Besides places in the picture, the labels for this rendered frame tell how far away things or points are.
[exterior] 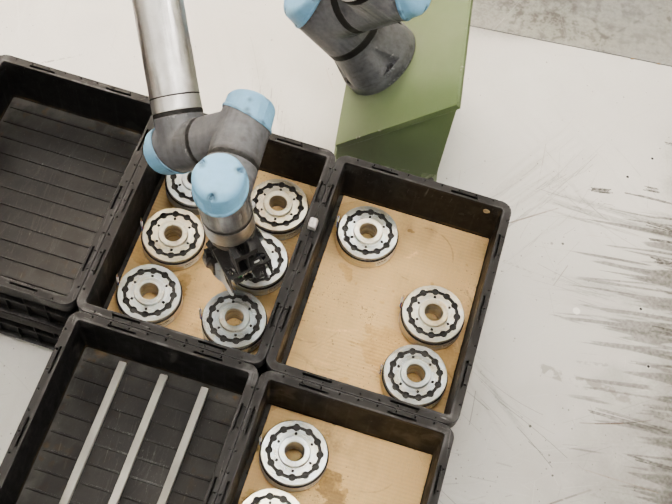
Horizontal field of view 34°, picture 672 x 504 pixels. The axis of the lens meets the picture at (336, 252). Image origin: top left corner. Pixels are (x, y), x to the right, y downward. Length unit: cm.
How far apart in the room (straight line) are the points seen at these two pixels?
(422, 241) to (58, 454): 68
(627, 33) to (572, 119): 115
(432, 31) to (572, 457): 78
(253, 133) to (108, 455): 54
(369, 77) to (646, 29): 155
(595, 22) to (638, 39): 13
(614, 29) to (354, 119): 150
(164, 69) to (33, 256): 42
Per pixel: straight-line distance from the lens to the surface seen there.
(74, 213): 189
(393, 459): 172
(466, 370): 168
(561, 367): 197
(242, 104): 155
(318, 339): 177
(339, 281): 182
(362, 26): 188
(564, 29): 331
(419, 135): 195
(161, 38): 164
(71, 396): 175
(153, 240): 181
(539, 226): 209
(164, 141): 163
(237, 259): 159
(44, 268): 185
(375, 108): 198
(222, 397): 173
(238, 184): 146
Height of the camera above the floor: 246
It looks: 62 degrees down
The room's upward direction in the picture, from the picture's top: 10 degrees clockwise
